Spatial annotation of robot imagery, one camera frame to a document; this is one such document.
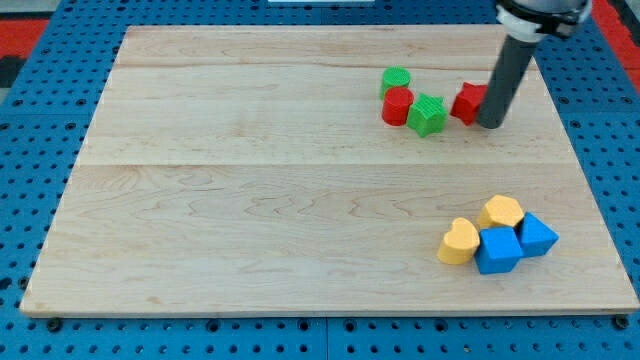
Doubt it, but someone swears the blue cube block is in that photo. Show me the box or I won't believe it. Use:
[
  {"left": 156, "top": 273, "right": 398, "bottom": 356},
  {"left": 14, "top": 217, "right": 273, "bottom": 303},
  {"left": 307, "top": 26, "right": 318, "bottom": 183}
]
[{"left": 474, "top": 227, "right": 524, "bottom": 275}]

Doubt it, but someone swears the blue triangle block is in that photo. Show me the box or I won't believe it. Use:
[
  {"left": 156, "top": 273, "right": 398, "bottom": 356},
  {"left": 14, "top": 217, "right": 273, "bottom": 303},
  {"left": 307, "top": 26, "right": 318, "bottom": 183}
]
[{"left": 516, "top": 212, "right": 559, "bottom": 257}]

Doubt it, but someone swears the yellow heart block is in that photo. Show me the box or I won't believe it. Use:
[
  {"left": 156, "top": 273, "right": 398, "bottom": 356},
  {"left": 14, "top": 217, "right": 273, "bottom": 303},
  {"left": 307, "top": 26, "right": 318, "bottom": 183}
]
[{"left": 436, "top": 217, "right": 480, "bottom": 265}]

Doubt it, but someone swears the green cylinder block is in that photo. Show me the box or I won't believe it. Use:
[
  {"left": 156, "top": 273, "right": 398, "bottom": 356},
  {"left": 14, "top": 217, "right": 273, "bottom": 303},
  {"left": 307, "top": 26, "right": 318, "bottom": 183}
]
[{"left": 379, "top": 66, "right": 411, "bottom": 100}]

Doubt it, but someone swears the light wooden board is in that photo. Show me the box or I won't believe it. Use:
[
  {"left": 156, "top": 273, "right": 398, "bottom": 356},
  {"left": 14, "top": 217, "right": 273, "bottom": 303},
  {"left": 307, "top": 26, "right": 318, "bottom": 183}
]
[{"left": 20, "top": 25, "right": 639, "bottom": 318}]

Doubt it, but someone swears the red cylinder block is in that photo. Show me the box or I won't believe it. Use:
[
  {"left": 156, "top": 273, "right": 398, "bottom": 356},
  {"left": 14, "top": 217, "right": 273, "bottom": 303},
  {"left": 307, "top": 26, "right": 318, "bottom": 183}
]
[{"left": 381, "top": 87, "right": 414, "bottom": 126}]

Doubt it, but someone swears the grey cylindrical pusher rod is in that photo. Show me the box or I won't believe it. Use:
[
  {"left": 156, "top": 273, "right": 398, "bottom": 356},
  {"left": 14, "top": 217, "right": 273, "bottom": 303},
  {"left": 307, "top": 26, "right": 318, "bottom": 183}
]
[{"left": 476, "top": 35, "right": 537, "bottom": 129}]

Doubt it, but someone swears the yellow hexagon block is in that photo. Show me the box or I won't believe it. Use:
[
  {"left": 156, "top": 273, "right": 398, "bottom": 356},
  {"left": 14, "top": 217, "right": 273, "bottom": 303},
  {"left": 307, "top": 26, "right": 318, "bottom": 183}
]
[{"left": 477, "top": 195, "right": 525, "bottom": 229}]

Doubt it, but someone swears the red star block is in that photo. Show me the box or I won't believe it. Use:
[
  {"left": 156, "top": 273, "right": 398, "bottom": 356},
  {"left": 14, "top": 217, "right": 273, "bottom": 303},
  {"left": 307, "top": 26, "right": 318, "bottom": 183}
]
[{"left": 450, "top": 82, "right": 488, "bottom": 126}]

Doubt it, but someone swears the green star block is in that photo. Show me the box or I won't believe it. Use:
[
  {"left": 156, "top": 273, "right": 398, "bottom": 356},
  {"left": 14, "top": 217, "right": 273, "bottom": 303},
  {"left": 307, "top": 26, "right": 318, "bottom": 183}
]
[{"left": 406, "top": 93, "right": 448, "bottom": 138}]

